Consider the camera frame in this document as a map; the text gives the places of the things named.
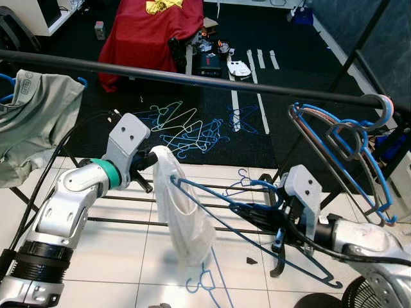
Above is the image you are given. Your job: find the black plastic hanger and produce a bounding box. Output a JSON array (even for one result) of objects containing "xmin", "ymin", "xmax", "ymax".
[{"xmin": 324, "ymin": 123, "xmax": 389, "ymax": 216}]

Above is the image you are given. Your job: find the white shirt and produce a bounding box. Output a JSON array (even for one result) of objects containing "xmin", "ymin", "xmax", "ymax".
[{"xmin": 149, "ymin": 146, "xmax": 218, "ymax": 269}]

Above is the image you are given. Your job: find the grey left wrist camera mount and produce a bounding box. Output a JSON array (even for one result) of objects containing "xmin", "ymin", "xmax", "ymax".
[{"xmin": 103, "ymin": 114, "xmax": 152, "ymax": 173}]

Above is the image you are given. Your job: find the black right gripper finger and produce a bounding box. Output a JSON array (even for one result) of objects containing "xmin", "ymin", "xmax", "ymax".
[
  {"xmin": 239, "ymin": 215, "xmax": 283, "ymax": 235},
  {"xmin": 229, "ymin": 202, "xmax": 278, "ymax": 220}
]

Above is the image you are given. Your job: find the black box with red label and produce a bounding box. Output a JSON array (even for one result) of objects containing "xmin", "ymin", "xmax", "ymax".
[{"xmin": 195, "ymin": 53, "xmax": 223, "ymax": 77}]

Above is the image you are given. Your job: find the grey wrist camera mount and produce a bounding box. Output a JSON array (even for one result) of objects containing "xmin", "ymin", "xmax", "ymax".
[
  {"xmin": 283, "ymin": 165, "xmax": 324, "ymax": 243},
  {"xmin": 103, "ymin": 114, "xmax": 152, "ymax": 173}
]

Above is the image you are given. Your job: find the black dotted cloth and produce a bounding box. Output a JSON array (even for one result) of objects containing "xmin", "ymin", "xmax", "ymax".
[{"xmin": 168, "ymin": 37, "xmax": 188, "ymax": 73}]

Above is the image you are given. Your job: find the white desk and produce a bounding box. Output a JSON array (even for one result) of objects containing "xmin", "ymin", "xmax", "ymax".
[{"xmin": 0, "ymin": 0, "xmax": 85, "ymax": 37}]

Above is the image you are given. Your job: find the black metal clothes rack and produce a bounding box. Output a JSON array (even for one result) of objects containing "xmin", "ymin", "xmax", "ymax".
[{"xmin": 0, "ymin": 48, "xmax": 411, "ymax": 235}]

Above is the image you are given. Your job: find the white wire hanger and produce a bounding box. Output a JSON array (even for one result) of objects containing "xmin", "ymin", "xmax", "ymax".
[{"xmin": 148, "ymin": 101, "xmax": 222, "ymax": 159}]

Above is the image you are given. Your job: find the pale grey shirt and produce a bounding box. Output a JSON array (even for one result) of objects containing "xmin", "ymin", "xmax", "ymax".
[{"xmin": 0, "ymin": 69, "xmax": 86, "ymax": 189}]

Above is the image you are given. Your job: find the black carpet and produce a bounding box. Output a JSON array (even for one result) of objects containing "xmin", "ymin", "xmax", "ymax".
[{"xmin": 0, "ymin": 0, "xmax": 411, "ymax": 193}]

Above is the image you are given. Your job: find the long white tape strip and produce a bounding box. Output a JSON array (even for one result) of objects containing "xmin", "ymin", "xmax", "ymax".
[
  {"xmin": 246, "ymin": 50, "xmax": 270, "ymax": 135},
  {"xmin": 228, "ymin": 80, "xmax": 240, "ymax": 133}
]

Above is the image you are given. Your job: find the red cloth with yellow print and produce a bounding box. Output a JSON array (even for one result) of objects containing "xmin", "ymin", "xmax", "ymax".
[{"xmin": 98, "ymin": 0, "xmax": 205, "ymax": 92}]

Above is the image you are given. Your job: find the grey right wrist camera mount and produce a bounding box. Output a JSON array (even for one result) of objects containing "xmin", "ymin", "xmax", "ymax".
[{"xmin": 283, "ymin": 165, "xmax": 324, "ymax": 243}]

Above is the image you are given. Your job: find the blue bag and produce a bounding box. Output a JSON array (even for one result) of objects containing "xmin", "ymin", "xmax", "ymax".
[{"xmin": 374, "ymin": 130, "xmax": 410, "ymax": 162}]

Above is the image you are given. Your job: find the white plastic shell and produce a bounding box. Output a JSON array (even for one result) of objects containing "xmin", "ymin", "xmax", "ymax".
[{"xmin": 227, "ymin": 60, "xmax": 253, "ymax": 81}]

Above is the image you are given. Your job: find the blue plastic hanger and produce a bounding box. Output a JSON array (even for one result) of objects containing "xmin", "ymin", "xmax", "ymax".
[
  {"xmin": 185, "ymin": 247, "xmax": 236, "ymax": 308},
  {"xmin": 225, "ymin": 169, "xmax": 279, "ymax": 198},
  {"xmin": 0, "ymin": 73, "xmax": 89, "ymax": 105},
  {"xmin": 334, "ymin": 117, "xmax": 389, "ymax": 161},
  {"xmin": 289, "ymin": 103, "xmax": 399, "ymax": 225},
  {"xmin": 225, "ymin": 105, "xmax": 265, "ymax": 137},
  {"xmin": 170, "ymin": 176, "xmax": 344, "ymax": 289}
]

